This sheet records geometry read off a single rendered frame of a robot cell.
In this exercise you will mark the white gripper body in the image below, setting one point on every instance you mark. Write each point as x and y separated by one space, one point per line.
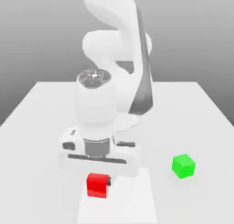
128 168

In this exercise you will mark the small red cube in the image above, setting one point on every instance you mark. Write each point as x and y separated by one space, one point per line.
96 186

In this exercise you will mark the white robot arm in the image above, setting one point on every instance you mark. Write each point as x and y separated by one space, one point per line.
95 107

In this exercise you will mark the small green cube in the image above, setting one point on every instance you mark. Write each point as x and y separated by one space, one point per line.
183 166

